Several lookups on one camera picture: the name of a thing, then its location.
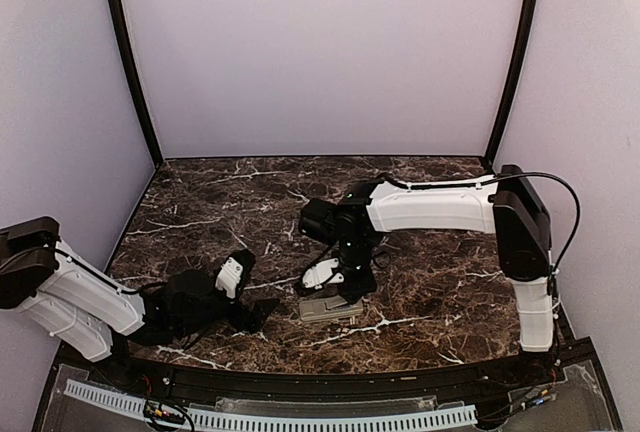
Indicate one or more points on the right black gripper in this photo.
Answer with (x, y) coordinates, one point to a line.
(365, 285)

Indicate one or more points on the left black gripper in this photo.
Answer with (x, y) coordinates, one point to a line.
(256, 317)

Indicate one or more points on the grey remote control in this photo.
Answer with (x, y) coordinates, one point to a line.
(314, 311)

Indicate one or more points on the grey battery cover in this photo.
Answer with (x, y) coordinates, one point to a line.
(336, 302)

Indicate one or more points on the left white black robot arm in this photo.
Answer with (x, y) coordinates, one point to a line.
(45, 280)

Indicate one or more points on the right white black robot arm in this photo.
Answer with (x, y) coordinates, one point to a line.
(505, 204)

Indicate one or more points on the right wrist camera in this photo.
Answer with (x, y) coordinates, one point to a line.
(317, 277)

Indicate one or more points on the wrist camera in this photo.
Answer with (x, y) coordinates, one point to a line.
(317, 277)
(234, 273)

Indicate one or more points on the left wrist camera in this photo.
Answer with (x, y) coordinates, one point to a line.
(234, 273)

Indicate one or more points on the black front rail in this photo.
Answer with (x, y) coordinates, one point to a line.
(482, 381)

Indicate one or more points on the white slotted cable duct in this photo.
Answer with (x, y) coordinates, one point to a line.
(238, 415)

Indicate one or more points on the right black frame post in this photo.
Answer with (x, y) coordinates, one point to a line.
(513, 75)

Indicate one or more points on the black frame post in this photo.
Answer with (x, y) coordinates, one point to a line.
(513, 75)
(117, 13)

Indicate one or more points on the left black frame post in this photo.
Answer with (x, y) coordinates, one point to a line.
(117, 13)

